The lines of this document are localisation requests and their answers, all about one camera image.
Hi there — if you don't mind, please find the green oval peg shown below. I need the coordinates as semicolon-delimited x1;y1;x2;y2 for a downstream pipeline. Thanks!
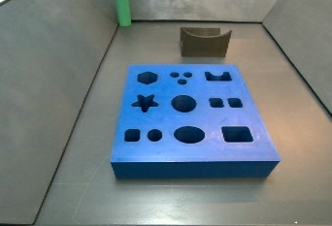
115;0;132;26

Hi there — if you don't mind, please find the blue shape-sorting board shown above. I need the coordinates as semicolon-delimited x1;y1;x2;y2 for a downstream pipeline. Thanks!
110;64;280;178

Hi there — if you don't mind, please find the black curved holder stand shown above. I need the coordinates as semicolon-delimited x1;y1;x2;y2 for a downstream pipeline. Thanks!
181;27;232;57

